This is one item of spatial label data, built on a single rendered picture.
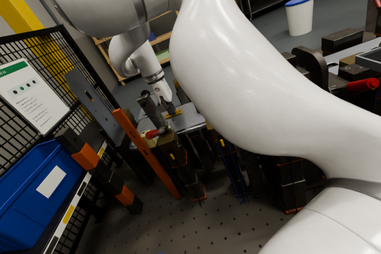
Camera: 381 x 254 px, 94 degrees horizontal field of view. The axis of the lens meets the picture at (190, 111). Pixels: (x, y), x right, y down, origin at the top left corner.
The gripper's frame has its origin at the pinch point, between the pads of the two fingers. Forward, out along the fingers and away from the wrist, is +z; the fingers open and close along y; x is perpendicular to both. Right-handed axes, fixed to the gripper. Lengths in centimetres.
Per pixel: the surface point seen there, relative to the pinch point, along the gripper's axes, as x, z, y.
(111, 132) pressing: 26.6, -2.4, -6.3
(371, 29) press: -247, 82, 178
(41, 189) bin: 36, -8, -35
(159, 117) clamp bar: -1.1, -9.5, -21.0
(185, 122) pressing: -5.4, 3.1, -9.2
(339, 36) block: -80, 0, 11
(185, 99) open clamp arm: -6.1, 2.4, 9.3
